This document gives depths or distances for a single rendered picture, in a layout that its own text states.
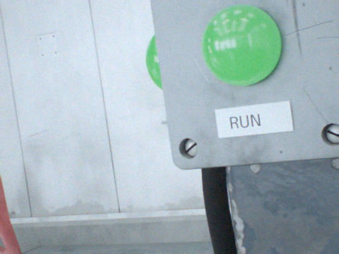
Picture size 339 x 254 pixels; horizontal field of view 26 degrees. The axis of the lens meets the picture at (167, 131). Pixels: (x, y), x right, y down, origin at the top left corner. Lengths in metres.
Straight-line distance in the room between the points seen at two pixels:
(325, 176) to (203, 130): 0.06
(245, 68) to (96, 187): 6.47
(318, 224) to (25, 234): 6.97
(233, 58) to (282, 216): 0.09
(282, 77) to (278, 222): 0.08
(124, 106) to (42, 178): 1.16
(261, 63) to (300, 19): 0.02
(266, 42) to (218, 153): 0.05
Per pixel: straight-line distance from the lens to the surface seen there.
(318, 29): 0.27
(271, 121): 0.28
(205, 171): 0.36
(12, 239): 0.59
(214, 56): 0.27
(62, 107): 6.82
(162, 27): 0.29
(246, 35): 0.26
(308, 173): 0.32
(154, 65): 0.30
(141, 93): 6.35
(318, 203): 0.32
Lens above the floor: 1.27
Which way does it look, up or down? 3 degrees down
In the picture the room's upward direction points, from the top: 8 degrees counter-clockwise
